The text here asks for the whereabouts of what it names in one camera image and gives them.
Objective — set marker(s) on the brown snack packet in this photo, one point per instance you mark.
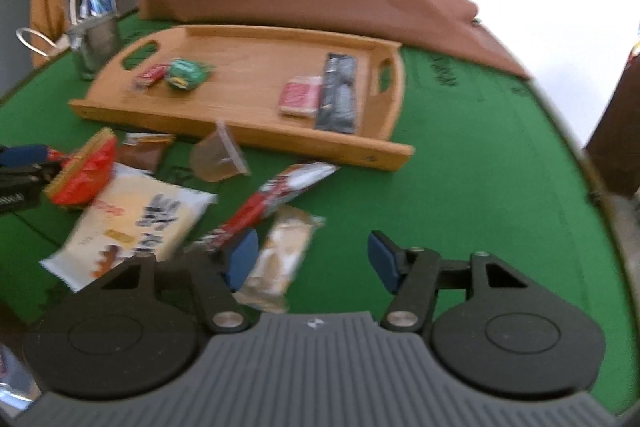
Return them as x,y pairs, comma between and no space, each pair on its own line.
145,152

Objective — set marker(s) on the black snack packet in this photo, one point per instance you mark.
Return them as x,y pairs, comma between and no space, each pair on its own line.
337,94

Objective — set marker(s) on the steel mug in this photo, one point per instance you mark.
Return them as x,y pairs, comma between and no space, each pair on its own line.
97,44

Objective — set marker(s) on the jelly cup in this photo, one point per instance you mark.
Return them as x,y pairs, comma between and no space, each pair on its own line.
217,154

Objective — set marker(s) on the white bread packet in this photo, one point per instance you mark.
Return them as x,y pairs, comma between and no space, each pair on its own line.
135,217

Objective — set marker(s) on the green snack packet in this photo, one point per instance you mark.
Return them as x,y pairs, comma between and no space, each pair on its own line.
189,74

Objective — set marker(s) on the large red snack packet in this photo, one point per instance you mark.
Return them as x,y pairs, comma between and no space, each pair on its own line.
87,172

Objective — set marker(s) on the pink clear snack packet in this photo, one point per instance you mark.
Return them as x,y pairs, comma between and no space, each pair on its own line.
301,97

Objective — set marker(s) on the dark red snack bar packet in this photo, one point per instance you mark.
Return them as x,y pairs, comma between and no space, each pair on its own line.
150,77

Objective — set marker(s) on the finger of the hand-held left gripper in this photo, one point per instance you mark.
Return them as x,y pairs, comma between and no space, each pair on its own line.
25,155

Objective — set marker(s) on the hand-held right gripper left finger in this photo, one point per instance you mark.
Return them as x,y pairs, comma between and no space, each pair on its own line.
242,259

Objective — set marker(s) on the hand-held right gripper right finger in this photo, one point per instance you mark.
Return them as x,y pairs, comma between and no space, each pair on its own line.
385,264

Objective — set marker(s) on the long red white packet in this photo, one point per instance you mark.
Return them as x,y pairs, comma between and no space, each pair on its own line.
280,189

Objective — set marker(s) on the dark wooden furniture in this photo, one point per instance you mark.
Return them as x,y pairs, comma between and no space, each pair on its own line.
617,132

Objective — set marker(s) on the beige cookie packet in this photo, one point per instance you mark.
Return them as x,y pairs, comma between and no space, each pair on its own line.
282,252

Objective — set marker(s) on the wooden tray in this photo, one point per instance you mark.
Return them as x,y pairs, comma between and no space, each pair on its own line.
250,97

